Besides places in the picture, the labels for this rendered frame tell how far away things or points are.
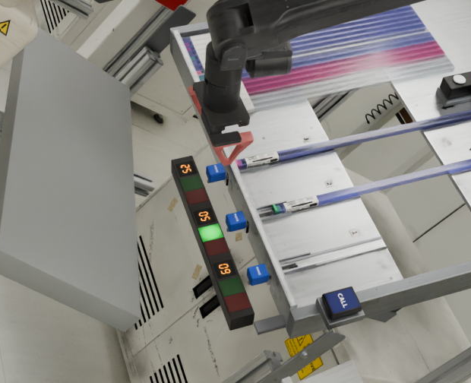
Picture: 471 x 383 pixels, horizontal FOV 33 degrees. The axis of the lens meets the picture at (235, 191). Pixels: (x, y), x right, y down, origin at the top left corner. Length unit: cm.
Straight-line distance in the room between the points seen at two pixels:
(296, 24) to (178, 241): 90
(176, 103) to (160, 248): 107
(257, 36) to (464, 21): 77
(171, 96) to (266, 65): 171
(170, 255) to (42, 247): 82
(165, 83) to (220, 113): 160
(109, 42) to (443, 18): 84
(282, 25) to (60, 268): 45
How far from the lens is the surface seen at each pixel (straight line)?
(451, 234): 339
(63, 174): 127
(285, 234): 134
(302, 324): 126
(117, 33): 209
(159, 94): 287
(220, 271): 130
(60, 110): 139
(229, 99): 123
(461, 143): 154
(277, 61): 120
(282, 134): 148
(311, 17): 113
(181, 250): 190
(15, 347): 188
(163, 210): 198
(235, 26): 113
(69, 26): 260
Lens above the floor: 128
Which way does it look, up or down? 24 degrees down
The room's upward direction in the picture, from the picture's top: 49 degrees clockwise
